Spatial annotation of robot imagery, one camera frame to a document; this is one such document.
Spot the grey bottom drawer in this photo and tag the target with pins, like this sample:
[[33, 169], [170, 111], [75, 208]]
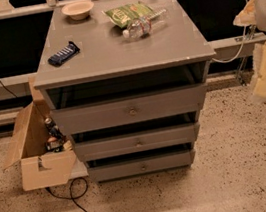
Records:
[[142, 166]]

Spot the grey drawer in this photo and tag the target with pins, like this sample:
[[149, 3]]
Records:
[[136, 142], [142, 166], [129, 110]]

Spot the grey wooden drawer cabinet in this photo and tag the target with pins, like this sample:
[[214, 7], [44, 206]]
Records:
[[108, 67]]

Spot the grey middle drawer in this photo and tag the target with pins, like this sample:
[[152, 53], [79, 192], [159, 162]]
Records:
[[136, 142]]

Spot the grey top drawer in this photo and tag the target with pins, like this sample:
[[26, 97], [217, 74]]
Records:
[[129, 110]]

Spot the open cardboard box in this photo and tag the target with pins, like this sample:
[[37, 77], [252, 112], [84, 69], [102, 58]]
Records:
[[39, 167]]

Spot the clear plastic water bottle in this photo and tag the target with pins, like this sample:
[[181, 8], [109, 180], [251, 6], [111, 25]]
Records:
[[142, 26]]

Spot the small items in box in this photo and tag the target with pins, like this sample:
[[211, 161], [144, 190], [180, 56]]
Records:
[[57, 142]]

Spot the dark soda can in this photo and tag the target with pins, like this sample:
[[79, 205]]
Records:
[[49, 123]]

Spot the green chip bag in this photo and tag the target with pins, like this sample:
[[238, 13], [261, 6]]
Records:
[[121, 16]]

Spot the beige paper bowl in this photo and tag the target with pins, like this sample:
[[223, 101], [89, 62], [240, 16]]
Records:
[[78, 10]]

